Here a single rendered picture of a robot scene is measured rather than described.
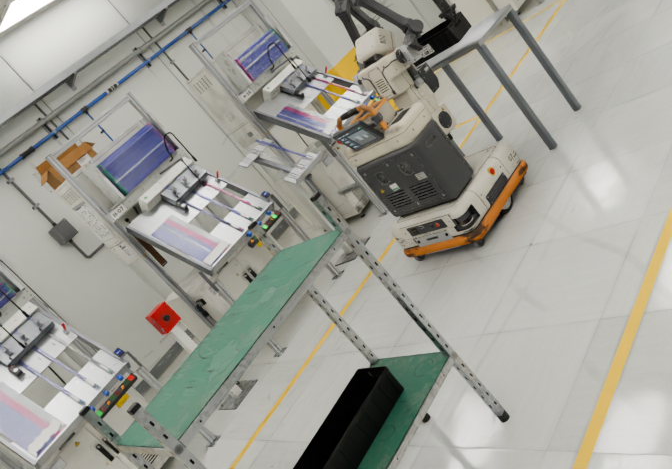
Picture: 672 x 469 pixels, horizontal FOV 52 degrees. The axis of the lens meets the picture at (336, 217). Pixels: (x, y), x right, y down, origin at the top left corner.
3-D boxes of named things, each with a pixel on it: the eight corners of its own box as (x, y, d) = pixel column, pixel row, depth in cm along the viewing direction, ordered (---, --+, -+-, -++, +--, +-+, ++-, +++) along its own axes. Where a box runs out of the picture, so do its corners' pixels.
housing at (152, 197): (196, 174, 504) (193, 160, 493) (151, 217, 476) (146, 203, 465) (187, 170, 507) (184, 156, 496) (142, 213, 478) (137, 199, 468)
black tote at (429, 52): (396, 78, 443) (385, 64, 440) (409, 63, 452) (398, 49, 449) (459, 42, 397) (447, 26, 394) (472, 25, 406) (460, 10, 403)
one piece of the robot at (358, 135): (397, 140, 370) (364, 121, 360) (358, 158, 398) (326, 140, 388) (401, 122, 374) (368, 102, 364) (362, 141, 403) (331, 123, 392)
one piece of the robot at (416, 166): (470, 218, 375) (375, 97, 354) (405, 236, 419) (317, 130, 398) (496, 179, 393) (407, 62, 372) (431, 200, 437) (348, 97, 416)
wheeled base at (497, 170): (484, 244, 371) (457, 209, 365) (408, 262, 422) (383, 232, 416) (533, 167, 407) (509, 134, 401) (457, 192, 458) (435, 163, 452)
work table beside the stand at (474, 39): (555, 148, 417) (477, 41, 396) (471, 177, 473) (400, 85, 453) (581, 106, 441) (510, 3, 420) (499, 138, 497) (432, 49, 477)
